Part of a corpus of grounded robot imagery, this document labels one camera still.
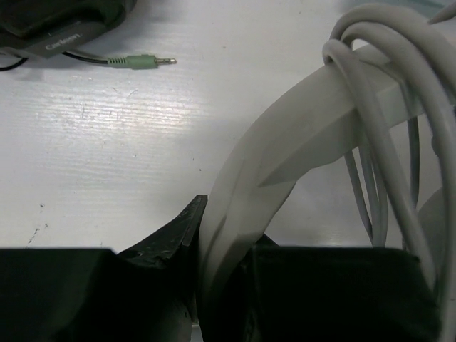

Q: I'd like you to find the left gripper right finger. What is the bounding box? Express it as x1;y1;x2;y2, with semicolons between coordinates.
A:
200;237;441;341

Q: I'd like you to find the black gaming headset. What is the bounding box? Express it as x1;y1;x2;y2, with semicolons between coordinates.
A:
1;1;177;72

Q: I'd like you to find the grey headphone cable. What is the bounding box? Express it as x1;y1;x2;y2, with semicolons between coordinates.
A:
322;2;456;342

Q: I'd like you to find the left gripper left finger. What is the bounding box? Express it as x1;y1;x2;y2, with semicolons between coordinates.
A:
1;195;207;341

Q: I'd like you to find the grey over-ear headphones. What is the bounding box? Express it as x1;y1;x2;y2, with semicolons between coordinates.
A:
197;44;456;342

